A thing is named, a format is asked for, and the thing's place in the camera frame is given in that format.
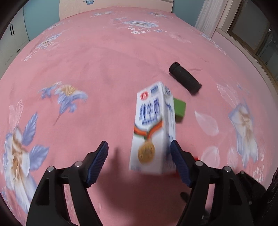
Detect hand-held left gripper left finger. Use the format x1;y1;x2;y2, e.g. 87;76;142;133
26;141;109;226

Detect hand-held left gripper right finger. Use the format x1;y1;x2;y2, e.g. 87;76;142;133
170;140;254;226

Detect white milk carton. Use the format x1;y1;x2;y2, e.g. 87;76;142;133
129;81;177;175

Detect red block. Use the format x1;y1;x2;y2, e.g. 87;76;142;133
167;155;199;176

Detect green block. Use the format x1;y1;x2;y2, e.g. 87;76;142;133
173;98;187;123

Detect black cylinder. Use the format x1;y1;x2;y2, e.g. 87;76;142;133
169;62;202;95

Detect pink floral bedsheet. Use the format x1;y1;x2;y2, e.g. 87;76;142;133
0;5;278;226

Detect white curtain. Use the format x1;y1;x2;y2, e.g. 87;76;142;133
194;0;233;37

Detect white wardrobe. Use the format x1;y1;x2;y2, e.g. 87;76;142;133
0;9;30;68

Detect dark framed window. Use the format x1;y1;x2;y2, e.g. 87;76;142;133
227;0;278;72

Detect cream bed headboard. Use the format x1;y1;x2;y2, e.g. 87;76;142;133
59;0;174;21

